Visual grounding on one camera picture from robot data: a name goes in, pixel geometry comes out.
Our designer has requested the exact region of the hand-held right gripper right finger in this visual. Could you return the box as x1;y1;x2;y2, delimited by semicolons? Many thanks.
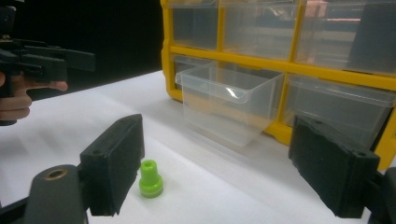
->
288;114;381;219

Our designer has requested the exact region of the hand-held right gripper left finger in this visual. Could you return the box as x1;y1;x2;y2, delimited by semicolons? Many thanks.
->
78;113;146;217

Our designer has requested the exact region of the green plastic bushing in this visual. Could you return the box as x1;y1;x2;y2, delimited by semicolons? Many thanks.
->
138;159;164;200

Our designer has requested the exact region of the clear plastic drawer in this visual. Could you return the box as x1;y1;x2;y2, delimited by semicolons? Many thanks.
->
282;74;396;151
170;0;219;51
175;63;285;147
172;54;217;91
294;0;396;77
221;0;301;62

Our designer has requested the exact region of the yellow drawer cabinet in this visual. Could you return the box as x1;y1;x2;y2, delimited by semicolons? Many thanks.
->
160;0;396;172

